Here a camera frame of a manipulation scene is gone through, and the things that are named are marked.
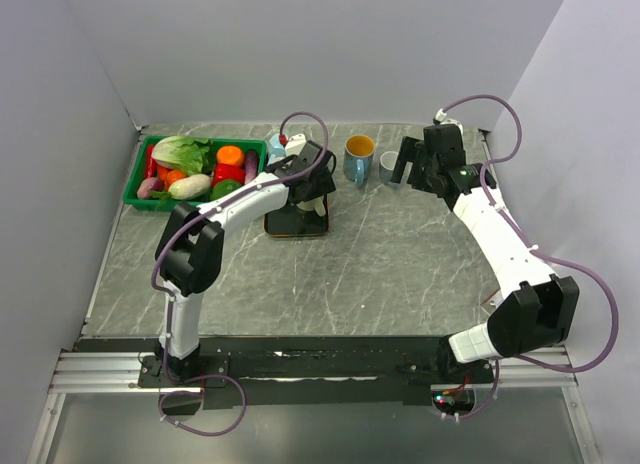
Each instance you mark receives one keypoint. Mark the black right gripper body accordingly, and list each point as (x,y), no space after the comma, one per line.
(419,176)

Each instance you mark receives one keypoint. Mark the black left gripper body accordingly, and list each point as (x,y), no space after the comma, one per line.
(322,185)

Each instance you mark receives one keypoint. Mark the lavender blue small mug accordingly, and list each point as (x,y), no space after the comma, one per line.
(386,167)

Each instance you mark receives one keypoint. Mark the blue butterfly mug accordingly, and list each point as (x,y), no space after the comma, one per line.
(358,157)

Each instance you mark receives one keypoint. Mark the light green mug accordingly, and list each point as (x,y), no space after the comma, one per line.
(315,205)

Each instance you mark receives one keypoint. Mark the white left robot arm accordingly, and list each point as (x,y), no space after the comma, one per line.
(189,256)

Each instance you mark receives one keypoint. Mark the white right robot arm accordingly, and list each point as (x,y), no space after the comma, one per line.
(537,306)

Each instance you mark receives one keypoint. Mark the light blue faceted mug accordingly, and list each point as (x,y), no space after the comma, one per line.
(275,150)

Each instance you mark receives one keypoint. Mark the black tray gold rim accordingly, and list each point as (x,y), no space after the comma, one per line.
(291,222)

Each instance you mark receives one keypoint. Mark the orange fruit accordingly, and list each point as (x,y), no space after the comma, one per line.
(230,155)

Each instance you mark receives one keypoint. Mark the red bell pepper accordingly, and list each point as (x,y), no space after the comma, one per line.
(224,171)

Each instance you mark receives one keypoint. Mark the green bell pepper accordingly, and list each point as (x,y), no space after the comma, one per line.
(224,188)

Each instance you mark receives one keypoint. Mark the lettuce head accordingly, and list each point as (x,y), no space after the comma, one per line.
(187,154)

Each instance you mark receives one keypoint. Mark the white radish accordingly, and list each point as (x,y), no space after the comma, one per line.
(189,187)

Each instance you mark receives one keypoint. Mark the orange carrot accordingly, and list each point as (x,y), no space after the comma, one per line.
(169,176)

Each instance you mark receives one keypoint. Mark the red chili pepper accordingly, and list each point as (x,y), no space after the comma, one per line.
(150,164)

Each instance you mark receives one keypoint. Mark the white paper tag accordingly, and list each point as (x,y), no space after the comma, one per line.
(492,300)

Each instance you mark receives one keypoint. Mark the purple onion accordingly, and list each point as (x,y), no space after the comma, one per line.
(149,187)

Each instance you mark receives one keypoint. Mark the green plastic bin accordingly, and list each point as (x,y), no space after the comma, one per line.
(139,169)

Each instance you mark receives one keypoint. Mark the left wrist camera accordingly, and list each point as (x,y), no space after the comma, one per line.
(294,144)

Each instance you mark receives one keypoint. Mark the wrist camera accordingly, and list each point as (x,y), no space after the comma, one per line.
(294,144)
(441,118)

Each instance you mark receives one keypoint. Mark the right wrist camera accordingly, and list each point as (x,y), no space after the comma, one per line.
(441,118)

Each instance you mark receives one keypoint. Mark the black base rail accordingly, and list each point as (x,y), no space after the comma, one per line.
(231,370)

